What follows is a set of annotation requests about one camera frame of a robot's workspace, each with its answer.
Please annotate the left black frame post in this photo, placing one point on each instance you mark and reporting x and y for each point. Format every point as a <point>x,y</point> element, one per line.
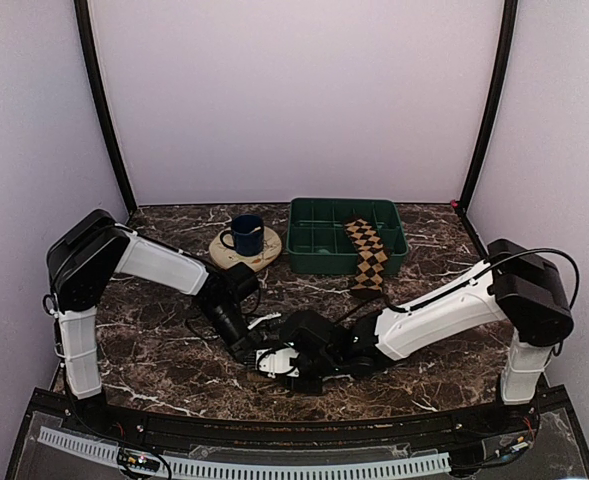
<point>102,109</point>

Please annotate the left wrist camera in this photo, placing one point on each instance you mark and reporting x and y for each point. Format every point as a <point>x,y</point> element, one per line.
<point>263,320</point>

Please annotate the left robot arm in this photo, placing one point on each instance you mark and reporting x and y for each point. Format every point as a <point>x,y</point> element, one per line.
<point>87,259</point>

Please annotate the dark blue enamel mug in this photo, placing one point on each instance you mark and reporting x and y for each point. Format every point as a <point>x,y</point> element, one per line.
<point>245,235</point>

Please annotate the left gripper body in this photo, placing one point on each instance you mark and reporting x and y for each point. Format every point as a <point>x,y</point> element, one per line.
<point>233,341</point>

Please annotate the right black frame post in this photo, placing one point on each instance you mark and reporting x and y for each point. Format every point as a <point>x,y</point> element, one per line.
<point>500,66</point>

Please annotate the green divided plastic tray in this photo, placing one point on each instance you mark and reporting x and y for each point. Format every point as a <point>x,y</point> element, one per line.
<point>317,241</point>

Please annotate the black front rail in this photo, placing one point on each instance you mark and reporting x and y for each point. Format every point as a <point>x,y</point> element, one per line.
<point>453,428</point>

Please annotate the black frame post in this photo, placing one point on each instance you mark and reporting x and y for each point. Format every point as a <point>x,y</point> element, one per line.
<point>500,66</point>
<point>102,109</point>

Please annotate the cream round coaster plate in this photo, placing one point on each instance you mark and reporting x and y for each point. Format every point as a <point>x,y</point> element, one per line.
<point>227,258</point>

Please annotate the brown argyle sock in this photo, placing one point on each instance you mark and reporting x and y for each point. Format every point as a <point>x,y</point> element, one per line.
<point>372,257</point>

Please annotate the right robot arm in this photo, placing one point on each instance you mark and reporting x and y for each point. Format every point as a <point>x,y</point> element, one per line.
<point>515,284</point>

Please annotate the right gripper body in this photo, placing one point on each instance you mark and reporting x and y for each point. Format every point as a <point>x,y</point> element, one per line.
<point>325,366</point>

